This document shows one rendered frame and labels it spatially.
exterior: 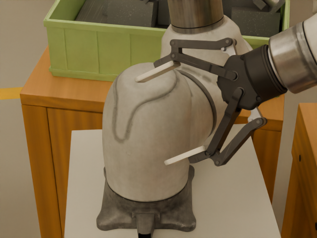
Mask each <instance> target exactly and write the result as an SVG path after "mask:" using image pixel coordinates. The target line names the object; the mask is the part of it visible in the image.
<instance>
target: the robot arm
mask: <svg viewBox="0 0 317 238"><path fill-rule="evenodd" d="M167 1H168V7H169V13H170V19H171V24H170V26H169V27H168V28H167V30H166V31H165V33H164V35H163V37H162V39H161V55H160V59H158V60H157V61H155V62H146V63H139V64H136V65H133V66H131V67H129V68H127V69H126V70H124V71H122V72H121V73H120V74H119V75H118V76H117V77H116V79H115V80H114V82H113V83H112V85H111V87H110V89H109V91H108V94H107V97H106V100H105V103H104V109H103V116H102V146H103V157H104V165H105V167H104V169H103V170H104V177H105V186H104V192H103V199H102V207H101V211H100V213H99V215H98V216H97V219H96V224H97V228H98V229H100V230H102V231H107V230H114V229H137V233H138V238H152V236H153V232H154V229H172V230H180V231H184V232H191V231H193V230H195V228H196V219H195V216H194V214H193V211H192V179H193V177H194V171H195V169H194V167H193V166H191V165H190V163H197V162H200V161H202V160H205V159H207V158H210V159H212V160H213V162H214V164H215V165H216V166H222V165H226V164H227V163H228V161H229V160H230V159H231V158H232V157H233V156H234V154H235V153H236V152H237V151H238V150H239V149H240V148H241V146H242V145H243V144H244V143H245V142H246V141H247V139H248V138H249V137H250V136H251V135H252V134H253V133H254V131H255V130H257V129H258V128H260V127H262V126H264V125H266V124H267V119H266V118H265V117H263V116H262V114H261V112H260V110H259V108H258V106H259V105H260V104H261V103H263V102H265V101H268V100H270V99H272V98H275V97H277V96H280V95H282V94H284V93H286V92H287V91H288V90H289V91H290V92H291V93H293V94H297V93H300V92H302V91H305V90H307V89H310V88H312V87H314V86H316V85H317V0H313V10H312V13H313V14H314V15H313V16H312V17H310V18H309V19H307V20H305V21H303V22H299V23H297V24H296V25H294V26H292V27H290V28H288V29H285V30H284V31H282V32H280V33H278V34H276V35H273V36H271V37H270V38H269V42H268V45H267V44H265V45H262V46H260V47H258V48H256V49H253V48H252V47H251V46H250V45H249V43H248V42H247V41H246V40H244V39H243V37H242V35H241V32H240V29H239V27H238V25H237V24H236V23H235V22H234V21H232V20H231V19H230V18H229V17H227V16H226V15H224V14H223V5H222V0H167ZM242 109H245V110H249V111H251V115H250V116H249V117H248V123H247V124H246V125H245V126H244V127H243V128H242V129H241V130H240V131H239V132H238V133H237V135H236V136H235V137H234V138H233V139H232V140H231V142H230V143H229V144H228V145H227V146H226V147H225V149H224V150H223V151H222V152H221V153H220V150H221V148H222V146H223V144H224V142H225V140H226V138H227V136H228V134H229V132H230V130H231V128H232V126H233V124H234V122H235V120H236V118H237V117H238V116H239V114H240V113H241V111H242ZM214 133H215V134H214ZM212 134H214V136H213V138H212V140H211V142H210V144H208V145H203V144H204V142H205V141H206V139H207V138H208V137H209V136H211V135H212ZM202 145H203V146H202Z"/></svg>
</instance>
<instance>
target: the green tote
mask: <svg viewBox="0 0 317 238"><path fill-rule="evenodd" d="M85 1H86V0H56V1H55V2H54V4H53V6H52V7H51V9H50V10H49V12H48V14H47V16H46V17H45V19H44V21H43V25H44V27H46V28H47V36H48V45H49V53H50V67H49V72H51V74H52V75H53V76H57V77H71V78H81V79H90V80H100V81H110V82H113V81H114V80H115V79H116V77H117V76H118V75H119V74H120V73H121V72H122V71H124V70H126V69H127V68H129V67H131V66H133V65H136V64H139V63H146V62H155V61H157V60H159V59H160V55H161V39H162V37H163V35H164V33H165V31H166V30H167V29H162V28H151V27H140V26H129V25H113V24H102V23H91V22H80V21H75V20H76V18H77V16H78V14H79V12H80V10H81V9H82V7H83V5H84V3H85ZM280 13H281V15H280V26H279V33H280V32H282V31H284V30H285V29H288V28H289V17H290V0H285V3H284V4H283V5H282V6H281V11H280ZM242 37H243V39H244V40H246V41H247V42H248V43H249V45H250V46H251V47H252V48H253V49H256V48H258V47H260V46H262V45H265V44H267V45H268V42H269V38H267V37H256V36H245V35H242Z"/></svg>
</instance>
